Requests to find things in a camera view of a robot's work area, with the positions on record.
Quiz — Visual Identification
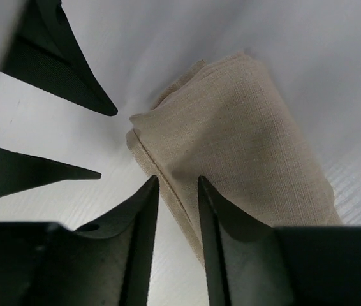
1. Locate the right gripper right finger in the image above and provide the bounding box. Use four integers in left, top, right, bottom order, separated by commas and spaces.
198, 177, 361, 305

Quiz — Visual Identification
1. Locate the beige cloth napkin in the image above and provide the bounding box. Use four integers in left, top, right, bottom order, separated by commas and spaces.
126, 52, 341, 260

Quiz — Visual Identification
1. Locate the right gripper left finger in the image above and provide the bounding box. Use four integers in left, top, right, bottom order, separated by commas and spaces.
0, 176, 159, 305

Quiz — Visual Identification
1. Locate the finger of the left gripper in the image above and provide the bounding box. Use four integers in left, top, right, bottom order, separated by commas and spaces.
0, 0, 118, 116
0, 148, 101, 198

